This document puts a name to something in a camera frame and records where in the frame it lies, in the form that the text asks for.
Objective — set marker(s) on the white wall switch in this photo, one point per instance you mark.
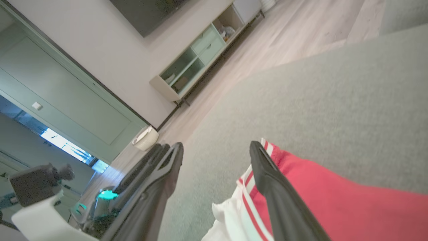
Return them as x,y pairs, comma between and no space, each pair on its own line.
37,106

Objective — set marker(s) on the small toys in cabinet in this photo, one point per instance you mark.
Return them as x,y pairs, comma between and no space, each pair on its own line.
227,33

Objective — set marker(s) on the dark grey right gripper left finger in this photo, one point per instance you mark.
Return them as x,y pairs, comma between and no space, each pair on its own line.
150,207

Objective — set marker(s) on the dark flat television screen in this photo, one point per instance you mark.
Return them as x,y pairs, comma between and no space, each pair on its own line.
150,13

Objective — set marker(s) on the bright window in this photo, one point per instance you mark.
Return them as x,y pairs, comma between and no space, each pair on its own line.
63,144

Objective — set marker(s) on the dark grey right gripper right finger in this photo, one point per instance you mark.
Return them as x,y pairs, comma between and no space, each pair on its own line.
284,207

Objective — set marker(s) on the grey fabric sofa seat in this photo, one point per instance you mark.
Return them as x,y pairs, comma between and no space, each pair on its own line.
317,100

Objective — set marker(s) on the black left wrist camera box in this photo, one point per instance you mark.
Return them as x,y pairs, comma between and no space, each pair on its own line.
33,184

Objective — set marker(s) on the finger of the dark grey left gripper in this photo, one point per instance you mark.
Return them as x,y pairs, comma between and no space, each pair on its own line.
147,174
137,172

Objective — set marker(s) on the red basketball jersey with number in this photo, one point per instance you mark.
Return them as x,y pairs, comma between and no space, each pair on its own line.
351,214

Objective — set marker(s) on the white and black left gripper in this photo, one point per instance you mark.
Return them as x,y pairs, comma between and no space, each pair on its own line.
43,221

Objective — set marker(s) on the pale green television cabinet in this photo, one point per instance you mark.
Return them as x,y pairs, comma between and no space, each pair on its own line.
207,50

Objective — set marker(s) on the pale green panelled door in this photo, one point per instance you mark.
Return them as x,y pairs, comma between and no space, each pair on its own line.
67,93

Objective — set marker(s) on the white round basket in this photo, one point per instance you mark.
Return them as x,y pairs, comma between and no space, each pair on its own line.
146,138

